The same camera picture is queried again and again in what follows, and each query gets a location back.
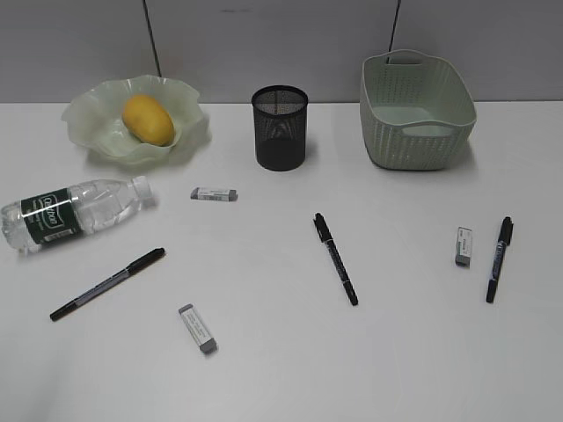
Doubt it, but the grey white eraser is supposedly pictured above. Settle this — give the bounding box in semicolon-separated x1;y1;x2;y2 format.
178;303;217;354
455;227;473;267
190;187;238;202

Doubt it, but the black cable behind right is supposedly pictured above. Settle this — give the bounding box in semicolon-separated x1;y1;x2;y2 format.
388;0;403;53

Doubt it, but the yellow mango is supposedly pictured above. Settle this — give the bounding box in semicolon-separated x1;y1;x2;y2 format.
121;94;175;147

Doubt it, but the grey white eraser lower left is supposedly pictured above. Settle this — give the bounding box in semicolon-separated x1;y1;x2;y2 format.
178;303;217;354

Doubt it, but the black cable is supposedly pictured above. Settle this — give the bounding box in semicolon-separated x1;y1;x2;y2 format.
143;0;165;76
388;0;403;53

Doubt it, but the grey white eraser right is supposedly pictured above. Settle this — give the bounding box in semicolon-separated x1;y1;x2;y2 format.
455;227;473;267

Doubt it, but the black marker pen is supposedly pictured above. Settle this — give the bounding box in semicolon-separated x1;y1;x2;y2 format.
49;248;165;322
313;213;359;306
486;216;514;303

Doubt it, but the pale green wavy glass bowl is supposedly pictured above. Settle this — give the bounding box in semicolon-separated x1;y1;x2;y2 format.
61;75;208;167

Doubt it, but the pale green woven plastic basket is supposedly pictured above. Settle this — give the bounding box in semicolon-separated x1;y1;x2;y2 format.
360;49;477;171

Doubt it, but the grey white eraser upper left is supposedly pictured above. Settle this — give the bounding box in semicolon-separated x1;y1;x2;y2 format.
190;187;238;202

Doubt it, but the black cable behind left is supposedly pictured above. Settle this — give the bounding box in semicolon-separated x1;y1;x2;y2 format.
143;0;165;76

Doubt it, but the black mesh pen holder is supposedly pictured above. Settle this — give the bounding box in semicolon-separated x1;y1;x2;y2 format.
252;85;309;171

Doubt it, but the clear water bottle green label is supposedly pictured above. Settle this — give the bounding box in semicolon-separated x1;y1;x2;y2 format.
1;176;156;253

